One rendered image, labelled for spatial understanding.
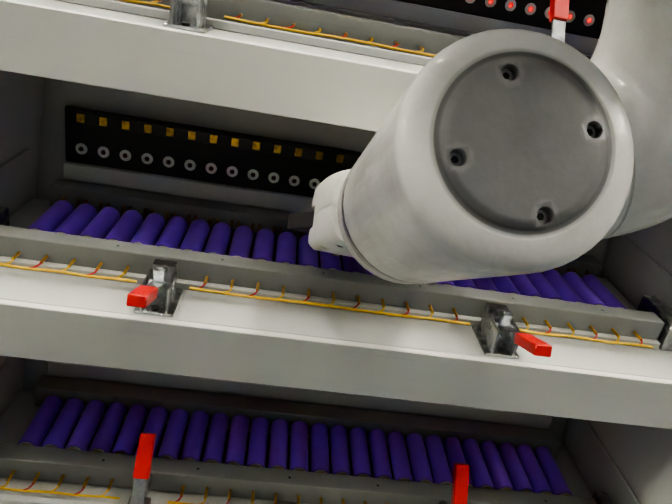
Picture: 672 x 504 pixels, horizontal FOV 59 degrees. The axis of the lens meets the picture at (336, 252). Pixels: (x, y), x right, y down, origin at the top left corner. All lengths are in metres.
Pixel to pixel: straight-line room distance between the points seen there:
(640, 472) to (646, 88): 0.45
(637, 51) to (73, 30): 0.34
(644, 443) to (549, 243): 0.46
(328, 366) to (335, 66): 0.22
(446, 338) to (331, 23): 0.27
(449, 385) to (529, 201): 0.30
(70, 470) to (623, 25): 0.52
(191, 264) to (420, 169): 0.31
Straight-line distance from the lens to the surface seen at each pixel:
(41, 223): 0.54
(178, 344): 0.45
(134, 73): 0.44
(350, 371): 0.46
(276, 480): 0.57
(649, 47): 0.27
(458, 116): 0.20
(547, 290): 0.58
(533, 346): 0.42
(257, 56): 0.42
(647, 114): 0.27
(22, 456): 0.60
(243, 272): 0.48
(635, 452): 0.66
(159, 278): 0.45
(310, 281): 0.48
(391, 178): 0.20
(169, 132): 0.59
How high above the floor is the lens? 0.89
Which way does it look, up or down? 9 degrees down
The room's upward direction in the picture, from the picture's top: 9 degrees clockwise
